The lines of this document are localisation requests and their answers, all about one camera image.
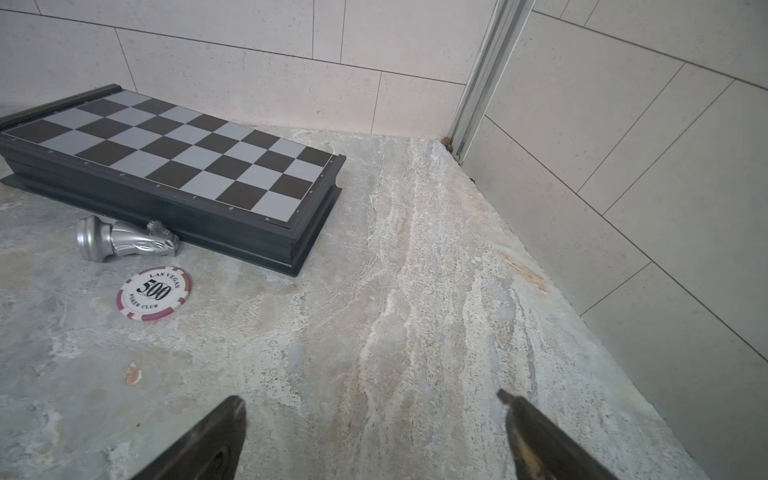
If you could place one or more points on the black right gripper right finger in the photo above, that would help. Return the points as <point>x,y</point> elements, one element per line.
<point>540,449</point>

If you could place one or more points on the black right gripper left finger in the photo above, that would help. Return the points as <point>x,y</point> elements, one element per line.
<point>209,450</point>

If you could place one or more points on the red white poker chip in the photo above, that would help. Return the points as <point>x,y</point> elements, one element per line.
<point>154,293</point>

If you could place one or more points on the folded black chess board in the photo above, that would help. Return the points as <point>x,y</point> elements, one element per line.
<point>215,183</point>

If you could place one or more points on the aluminium corner profile right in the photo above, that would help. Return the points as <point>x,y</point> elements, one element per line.
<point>504,29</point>

